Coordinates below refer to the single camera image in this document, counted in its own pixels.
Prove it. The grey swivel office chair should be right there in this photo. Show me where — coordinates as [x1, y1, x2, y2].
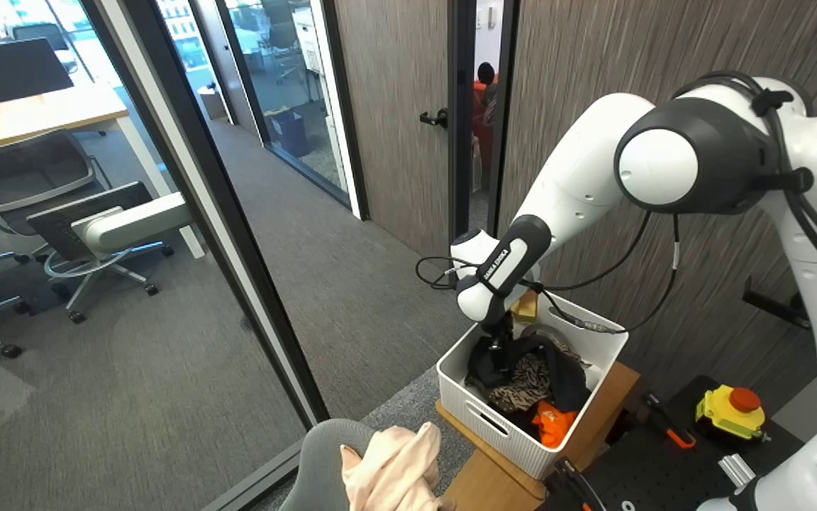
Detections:
[23, 178, 192, 327]

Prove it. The grey mesh office chair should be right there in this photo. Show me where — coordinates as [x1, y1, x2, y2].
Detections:
[0, 135, 101, 240]

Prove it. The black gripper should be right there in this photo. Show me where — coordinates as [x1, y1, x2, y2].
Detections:
[480, 287, 522, 338]

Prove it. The black monitor screen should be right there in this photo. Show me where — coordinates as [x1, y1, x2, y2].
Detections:
[0, 37, 76, 100]

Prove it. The beige crumpled cloth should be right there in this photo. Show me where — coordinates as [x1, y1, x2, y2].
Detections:
[298, 418, 449, 511]

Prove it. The leopard print cloth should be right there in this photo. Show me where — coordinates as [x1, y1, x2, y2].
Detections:
[487, 351, 558, 415]

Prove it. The black perforated table plate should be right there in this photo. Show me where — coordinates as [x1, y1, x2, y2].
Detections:
[572, 375, 815, 511]

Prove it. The black shoulder cable bundle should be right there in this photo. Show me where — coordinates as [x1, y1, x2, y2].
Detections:
[668, 66, 817, 297]

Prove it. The orange handled screwdriver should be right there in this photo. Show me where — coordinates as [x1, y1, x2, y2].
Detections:
[644, 392, 700, 453]

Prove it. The person in orange shirt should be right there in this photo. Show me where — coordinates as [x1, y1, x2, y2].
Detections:
[470, 59, 501, 199]

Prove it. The tan wrist camera bracket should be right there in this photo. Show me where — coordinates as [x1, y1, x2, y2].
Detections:
[510, 288, 545, 327]

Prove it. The orange cloth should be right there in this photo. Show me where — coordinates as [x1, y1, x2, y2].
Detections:
[531, 399, 581, 450]

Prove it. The wooden desk with white legs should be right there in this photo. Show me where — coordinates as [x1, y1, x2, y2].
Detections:
[0, 81, 210, 263]

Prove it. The yellow emergency stop button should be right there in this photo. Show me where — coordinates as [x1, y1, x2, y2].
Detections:
[693, 381, 769, 442]

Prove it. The peach cloth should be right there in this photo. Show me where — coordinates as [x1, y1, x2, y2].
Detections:
[337, 420, 446, 511]

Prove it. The white plastic storage box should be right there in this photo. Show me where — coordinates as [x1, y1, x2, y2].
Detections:
[434, 287, 632, 483]

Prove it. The black cloth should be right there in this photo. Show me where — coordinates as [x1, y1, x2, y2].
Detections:
[463, 320, 592, 415]

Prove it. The black glass wall post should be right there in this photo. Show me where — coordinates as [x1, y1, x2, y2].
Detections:
[80, 0, 331, 430]

